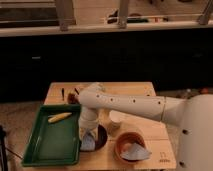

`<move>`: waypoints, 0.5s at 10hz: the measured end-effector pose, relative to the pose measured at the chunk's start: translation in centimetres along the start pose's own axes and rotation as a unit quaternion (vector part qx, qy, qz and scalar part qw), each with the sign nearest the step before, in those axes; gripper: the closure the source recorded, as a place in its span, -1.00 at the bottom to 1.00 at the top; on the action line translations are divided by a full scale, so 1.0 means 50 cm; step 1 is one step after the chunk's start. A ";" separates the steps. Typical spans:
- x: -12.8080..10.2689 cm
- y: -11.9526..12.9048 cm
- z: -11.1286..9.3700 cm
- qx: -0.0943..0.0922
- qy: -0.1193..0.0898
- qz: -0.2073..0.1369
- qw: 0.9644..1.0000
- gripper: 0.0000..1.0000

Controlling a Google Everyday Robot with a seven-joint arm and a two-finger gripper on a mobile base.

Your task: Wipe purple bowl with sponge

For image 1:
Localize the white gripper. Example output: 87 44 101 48
78 107 99 138

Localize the grey-blue sponge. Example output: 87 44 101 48
80 133 95 151

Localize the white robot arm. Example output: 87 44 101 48
78 82 213 171

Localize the dark purple bowl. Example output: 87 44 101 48
79 124 109 153

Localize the orange bowl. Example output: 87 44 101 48
114 132 149 164

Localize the white cup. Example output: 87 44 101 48
108 110 125 132

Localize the small brown object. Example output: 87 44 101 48
67 93 78 104

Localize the green plastic tray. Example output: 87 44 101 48
22 105 81 167

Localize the black marker pen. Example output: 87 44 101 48
61 88 64 101

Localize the grey cloth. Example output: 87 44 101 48
120 143 151 161

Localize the wooden railing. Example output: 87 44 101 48
0 0 213 37

